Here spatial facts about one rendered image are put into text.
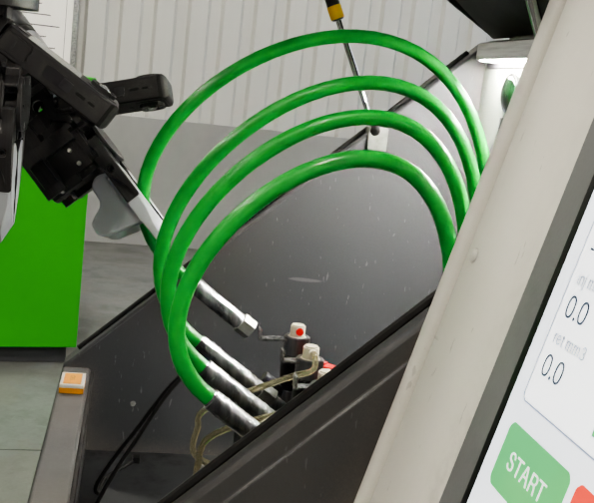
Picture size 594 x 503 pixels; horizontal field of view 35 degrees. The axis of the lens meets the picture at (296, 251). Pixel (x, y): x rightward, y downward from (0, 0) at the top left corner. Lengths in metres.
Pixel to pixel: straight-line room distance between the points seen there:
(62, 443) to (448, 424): 0.59
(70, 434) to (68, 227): 3.24
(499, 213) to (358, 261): 0.75
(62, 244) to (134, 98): 3.37
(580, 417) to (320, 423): 0.27
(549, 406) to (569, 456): 0.03
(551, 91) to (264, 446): 0.30
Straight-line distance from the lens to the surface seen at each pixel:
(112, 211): 0.95
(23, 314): 4.38
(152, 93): 0.97
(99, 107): 0.83
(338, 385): 0.67
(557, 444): 0.45
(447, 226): 0.76
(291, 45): 0.97
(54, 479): 0.99
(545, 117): 0.59
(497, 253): 0.58
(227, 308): 0.99
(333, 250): 1.32
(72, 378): 1.25
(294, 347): 1.00
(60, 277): 4.36
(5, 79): 0.82
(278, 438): 0.67
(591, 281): 0.47
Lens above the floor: 1.36
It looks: 10 degrees down
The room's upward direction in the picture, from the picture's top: 7 degrees clockwise
